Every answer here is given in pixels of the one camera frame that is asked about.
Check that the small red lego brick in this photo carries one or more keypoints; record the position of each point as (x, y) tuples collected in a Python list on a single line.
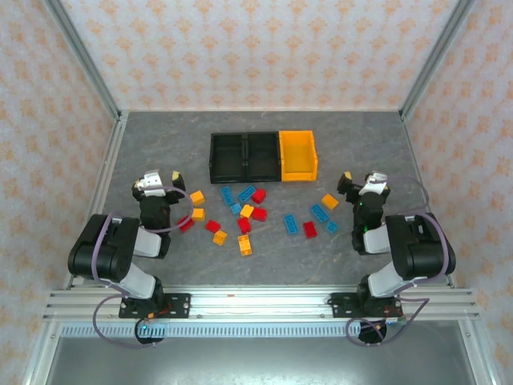
[(212, 225)]

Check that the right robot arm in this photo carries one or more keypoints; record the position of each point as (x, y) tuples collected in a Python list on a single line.
[(421, 248)]

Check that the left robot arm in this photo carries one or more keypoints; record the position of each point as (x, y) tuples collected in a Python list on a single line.
[(100, 248)]

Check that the orange plastic bin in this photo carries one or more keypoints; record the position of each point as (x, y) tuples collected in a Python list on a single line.
[(298, 156)]

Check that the long orange lego brick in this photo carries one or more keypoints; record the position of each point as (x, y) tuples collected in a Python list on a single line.
[(245, 245)]

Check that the small green circuit board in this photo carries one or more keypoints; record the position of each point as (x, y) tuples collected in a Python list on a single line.
[(394, 319)]

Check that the aluminum base beam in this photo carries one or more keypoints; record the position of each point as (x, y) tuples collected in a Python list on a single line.
[(260, 305)]

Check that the grey metal sheet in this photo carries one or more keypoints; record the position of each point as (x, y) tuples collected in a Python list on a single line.
[(256, 361)]

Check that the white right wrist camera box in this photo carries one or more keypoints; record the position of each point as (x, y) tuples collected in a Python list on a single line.
[(374, 185)]

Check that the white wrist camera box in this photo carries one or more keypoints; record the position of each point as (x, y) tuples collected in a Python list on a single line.
[(152, 186), (374, 185)]

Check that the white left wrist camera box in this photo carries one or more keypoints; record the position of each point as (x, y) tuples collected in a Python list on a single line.
[(152, 186)]

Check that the aluminum side rail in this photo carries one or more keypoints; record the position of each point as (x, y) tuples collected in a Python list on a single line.
[(413, 148), (100, 200)]

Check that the aluminum frame post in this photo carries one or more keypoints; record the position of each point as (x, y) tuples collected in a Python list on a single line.
[(86, 64), (436, 60)]

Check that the aluminum frame leg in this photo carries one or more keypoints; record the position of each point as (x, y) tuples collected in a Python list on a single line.
[(479, 353), (40, 353)]

